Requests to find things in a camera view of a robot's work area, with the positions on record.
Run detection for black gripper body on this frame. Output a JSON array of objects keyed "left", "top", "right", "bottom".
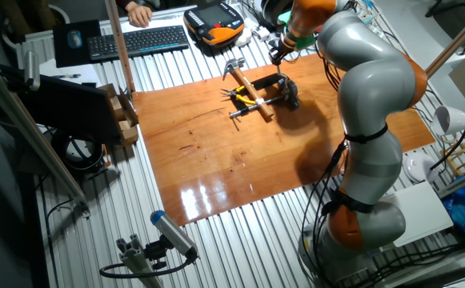
[{"left": 271, "top": 38, "right": 295, "bottom": 60}]

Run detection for person's dark-sleeved forearm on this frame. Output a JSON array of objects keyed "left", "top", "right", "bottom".
[{"left": 114, "top": 0, "right": 141, "bottom": 10}]

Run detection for person's bare hand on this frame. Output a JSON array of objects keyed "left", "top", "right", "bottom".
[{"left": 127, "top": 1, "right": 154, "bottom": 28}]

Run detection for black C-clamp with steel screw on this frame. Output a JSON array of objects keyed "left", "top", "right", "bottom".
[{"left": 229, "top": 73, "right": 300, "bottom": 120}]

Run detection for white plug adapter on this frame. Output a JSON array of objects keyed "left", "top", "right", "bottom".
[{"left": 251, "top": 26, "right": 273, "bottom": 43}]

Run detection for white rounded plastic object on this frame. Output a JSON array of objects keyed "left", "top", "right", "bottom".
[{"left": 234, "top": 26, "right": 254, "bottom": 48}]

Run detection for black round disc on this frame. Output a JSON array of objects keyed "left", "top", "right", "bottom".
[{"left": 259, "top": 0, "right": 293, "bottom": 28}]

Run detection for orange and black teach pendant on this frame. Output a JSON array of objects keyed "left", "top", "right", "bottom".
[{"left": 182, "top": 0, "right": 246, "bottom": 47}]

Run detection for white power strip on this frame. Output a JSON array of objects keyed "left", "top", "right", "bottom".
[{"left": 351, "top": 7, "right": 385, "bottom": 41}]

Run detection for glossy wooden board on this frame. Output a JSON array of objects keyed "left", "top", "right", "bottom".
[{"left": 131, "top": 54, "right": 436, "bottom": 227}]

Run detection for black keyboard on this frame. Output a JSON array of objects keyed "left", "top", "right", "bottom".
[{"left": 86, "top": 24, "right": 190, "bottom": 62}]

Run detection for thin wooden pole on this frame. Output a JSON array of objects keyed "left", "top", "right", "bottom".
[
  {"left": 423, "top": 2, "right": 465, "bottom": 81},
  {"left": 103, "top": 0, "right": 137, "bottom": 97}
]

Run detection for stacked wooden blocks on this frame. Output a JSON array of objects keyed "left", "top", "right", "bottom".
[{"left": 98, "top": 82, "right": 140, "bottom": 147}]

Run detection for white round lamp base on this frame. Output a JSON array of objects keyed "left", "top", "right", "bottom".
[{"left": 403, "top": 151, "right": 439, "bottom": 184}]

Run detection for white desk lamp head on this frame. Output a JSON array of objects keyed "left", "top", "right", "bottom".
[{"left": 431, "top": 105, "right": 465, "bottom": 137}]

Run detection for grey computer mouse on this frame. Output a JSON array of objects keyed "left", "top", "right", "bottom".
[{"left": 66, "top": 30, "right": 84, "bottom": 50}]

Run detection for wooden peg rack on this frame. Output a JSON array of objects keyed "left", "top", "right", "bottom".
[{"left": 442, "top": 134, "right": 465, "bottom": 177}]

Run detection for white flat board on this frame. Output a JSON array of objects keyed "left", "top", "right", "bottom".
[{"left": 378, "top": 180, "right": 455, "bottom": 248}]

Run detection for white paper sheet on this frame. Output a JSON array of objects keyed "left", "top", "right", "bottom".
[{"left": 39, "top": 58, "right": 102, "bottom": 87}]

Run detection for black flat panel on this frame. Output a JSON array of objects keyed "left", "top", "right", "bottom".
[{"left": 14, "top": 74, "right": 123, "bottom": 145}]

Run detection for black mouse pad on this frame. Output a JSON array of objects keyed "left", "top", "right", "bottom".
[{"left": 52, "top": 18, "right": 103, "bottom": 69}]

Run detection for claw hammer with wooden handle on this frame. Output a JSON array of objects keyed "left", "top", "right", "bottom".
[{"left": 222, "top": 57, "right": 275, "bottom": 121}]

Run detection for yellow-handled needle-nose pliers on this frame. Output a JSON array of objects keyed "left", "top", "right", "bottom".
[{"left": 220, "top": 85, "right": 257, "bottom": 106}]

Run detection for black cable bundle on arm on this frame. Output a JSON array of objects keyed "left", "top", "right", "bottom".
[{"left": 298, "top": 138, "right": 377, "bottom": 288}]

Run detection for silver camera with blue cap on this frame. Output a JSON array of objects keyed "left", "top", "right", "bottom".
[{"left": 150, "top": 210, "right": 199, "bottom": 261}]

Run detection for aluminium profile camera stand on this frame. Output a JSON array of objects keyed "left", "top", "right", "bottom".
[{"left": 115, "top": 234, "right": 163, "bottom": 288}]

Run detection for long aluminium frame bar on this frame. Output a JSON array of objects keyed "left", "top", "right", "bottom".
[{"left": 0, "top": 55, "right": 91, "bottom": 217}]

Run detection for black camera cable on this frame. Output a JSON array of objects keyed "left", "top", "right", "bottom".
[{"left": 98, "top": 255, "right": 197, "bottom": 280}]

